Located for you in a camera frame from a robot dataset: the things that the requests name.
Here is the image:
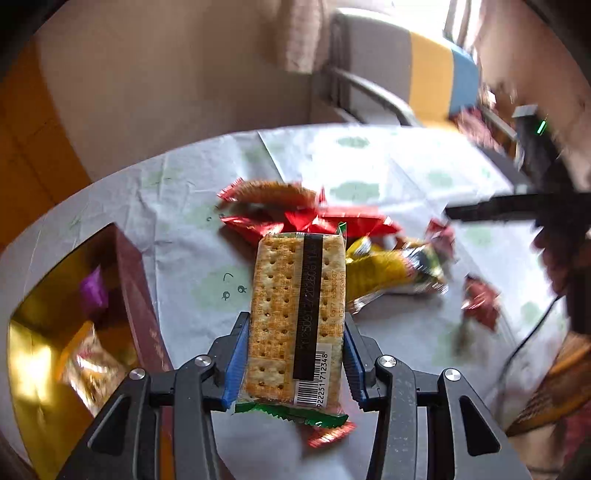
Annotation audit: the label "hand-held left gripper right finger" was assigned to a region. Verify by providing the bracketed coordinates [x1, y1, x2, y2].
[343, 318, 532, 480]

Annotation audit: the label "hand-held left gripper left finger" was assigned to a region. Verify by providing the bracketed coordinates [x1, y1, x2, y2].
[60, 312, 251, 480]

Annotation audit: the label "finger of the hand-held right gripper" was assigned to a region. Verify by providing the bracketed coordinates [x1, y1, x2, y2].
[445, 191, 542, 223]

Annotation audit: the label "cracker packet with green edges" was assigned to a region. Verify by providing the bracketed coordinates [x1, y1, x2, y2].
[235, 222, 350, 428]

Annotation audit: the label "small red candy packet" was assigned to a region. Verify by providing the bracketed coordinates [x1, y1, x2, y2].
[461, 275, 503, 332]
[305, 421, 357, 449]
[426, 219, 457, 260]

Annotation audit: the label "long biscuit packet red ends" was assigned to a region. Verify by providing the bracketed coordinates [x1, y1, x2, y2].
[218, 178, 329, 214]

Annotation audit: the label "gold tin box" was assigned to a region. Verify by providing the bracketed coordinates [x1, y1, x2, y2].
[7, 222, 175, 480]

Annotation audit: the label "yellow snack packet black end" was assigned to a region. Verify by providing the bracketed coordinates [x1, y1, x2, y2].
[345, 236, 450, 315]

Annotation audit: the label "white printed tablecloth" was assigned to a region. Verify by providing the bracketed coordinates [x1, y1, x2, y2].
[0, 124, 573, 480]

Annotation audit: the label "clear orange snack packet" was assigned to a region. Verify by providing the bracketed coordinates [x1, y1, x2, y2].
[62, 323, 130, 411]

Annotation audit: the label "grey yellow blue chair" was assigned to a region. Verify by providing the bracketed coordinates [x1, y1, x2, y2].
[310, 7, 520, 160]

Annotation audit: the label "purple snack packet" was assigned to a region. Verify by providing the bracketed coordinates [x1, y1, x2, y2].
[78, 267, 109, 309]

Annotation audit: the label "wooden furniture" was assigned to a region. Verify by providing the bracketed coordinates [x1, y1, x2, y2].
[505, 332, 591, 437]

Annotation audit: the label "pale curtain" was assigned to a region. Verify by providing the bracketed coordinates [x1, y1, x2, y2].
[265, 0, 345, 75]

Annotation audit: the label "wooden wardrobe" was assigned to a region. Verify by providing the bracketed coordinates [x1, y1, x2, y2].
[0, 46, 90, 252]

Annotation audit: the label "black cable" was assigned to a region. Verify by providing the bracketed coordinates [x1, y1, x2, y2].
[498, 295, 570, 395]

